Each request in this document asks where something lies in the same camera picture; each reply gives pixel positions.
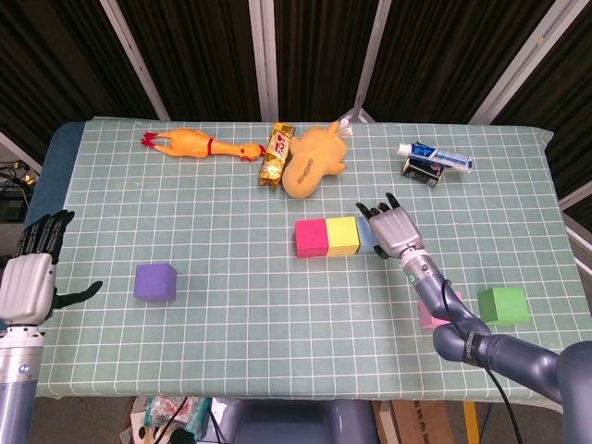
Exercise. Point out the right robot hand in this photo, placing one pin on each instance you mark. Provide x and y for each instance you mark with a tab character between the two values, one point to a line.
395	231

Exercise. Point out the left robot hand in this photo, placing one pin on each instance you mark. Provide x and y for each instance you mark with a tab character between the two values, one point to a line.
28	287

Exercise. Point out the light blue foam cube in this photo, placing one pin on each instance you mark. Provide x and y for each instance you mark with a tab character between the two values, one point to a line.
367	238

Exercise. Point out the yellow foam cube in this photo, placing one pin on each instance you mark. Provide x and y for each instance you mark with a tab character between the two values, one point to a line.
343	236

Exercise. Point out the magenta foam cube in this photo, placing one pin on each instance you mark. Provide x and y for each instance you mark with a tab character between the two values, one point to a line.
312	238

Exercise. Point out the pink foam cube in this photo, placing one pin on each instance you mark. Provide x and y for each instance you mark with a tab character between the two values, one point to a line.
427	316

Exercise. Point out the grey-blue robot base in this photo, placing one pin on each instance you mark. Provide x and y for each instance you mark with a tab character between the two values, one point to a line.
296	425

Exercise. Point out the small black carton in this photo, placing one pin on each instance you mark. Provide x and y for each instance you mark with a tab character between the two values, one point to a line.
421	172

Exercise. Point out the white blue toothpaste tube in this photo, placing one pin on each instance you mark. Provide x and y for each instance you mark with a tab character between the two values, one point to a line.
439	156

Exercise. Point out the blue table pad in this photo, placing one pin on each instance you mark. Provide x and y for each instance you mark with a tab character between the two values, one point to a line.
51	185

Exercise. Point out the yellow plush toy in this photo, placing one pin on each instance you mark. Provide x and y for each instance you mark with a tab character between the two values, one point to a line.
314	157

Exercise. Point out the purple foam cube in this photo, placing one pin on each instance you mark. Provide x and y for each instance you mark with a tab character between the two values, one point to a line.
155	283

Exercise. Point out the green foam cube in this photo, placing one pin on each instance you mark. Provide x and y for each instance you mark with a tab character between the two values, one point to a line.
504	306

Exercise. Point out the gold snack packet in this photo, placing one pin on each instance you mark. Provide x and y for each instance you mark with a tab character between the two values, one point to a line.
273	157

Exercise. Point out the green checked tablecloth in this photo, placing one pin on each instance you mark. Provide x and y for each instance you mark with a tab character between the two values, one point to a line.
277	333

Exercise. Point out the colourful snack bags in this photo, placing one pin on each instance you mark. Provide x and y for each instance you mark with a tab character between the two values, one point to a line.
157	411

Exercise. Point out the brown cardboard box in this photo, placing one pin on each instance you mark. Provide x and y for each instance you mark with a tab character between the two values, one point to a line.
416	423

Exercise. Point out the yellow bar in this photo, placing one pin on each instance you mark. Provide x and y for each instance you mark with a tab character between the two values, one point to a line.
470	423

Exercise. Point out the yellow rubber chicken toy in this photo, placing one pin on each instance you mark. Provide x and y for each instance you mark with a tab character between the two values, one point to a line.
185	143

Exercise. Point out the white partition frame post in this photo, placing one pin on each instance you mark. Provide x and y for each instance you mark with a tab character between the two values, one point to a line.
373	46
18	152
134	55
578	195
522	60
263	60

